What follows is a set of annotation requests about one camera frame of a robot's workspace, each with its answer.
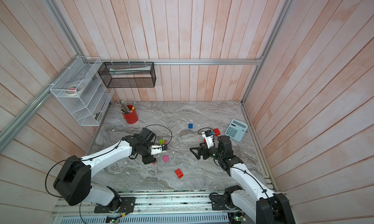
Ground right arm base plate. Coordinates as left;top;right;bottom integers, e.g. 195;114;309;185
209;193;235;211

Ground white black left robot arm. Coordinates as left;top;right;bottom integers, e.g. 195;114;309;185
53;128;167;212

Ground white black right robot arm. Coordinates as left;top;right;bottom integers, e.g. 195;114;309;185
190;135;296;224

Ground red lego brick front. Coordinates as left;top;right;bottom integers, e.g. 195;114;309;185
175;168;184;179

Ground black mesh wall basket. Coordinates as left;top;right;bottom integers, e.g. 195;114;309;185
98;62;156;89

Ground pens in cup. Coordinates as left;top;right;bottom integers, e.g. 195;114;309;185
116;100;135;114

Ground red pen cup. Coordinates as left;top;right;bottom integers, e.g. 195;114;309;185
123;105;138;124

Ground tape roll on shelf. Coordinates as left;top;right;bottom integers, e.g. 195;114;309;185
63;83;83;96

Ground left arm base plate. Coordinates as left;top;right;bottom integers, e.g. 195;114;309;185
94;197;136;213

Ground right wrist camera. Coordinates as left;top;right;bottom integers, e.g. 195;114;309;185
202;129;215;149

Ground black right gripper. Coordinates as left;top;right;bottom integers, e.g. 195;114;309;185
191;141;225;161

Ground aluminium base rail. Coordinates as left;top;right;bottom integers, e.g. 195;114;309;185
49;190;253;224

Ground light blue calculator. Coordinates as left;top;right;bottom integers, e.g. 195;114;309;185
225;119;248;142

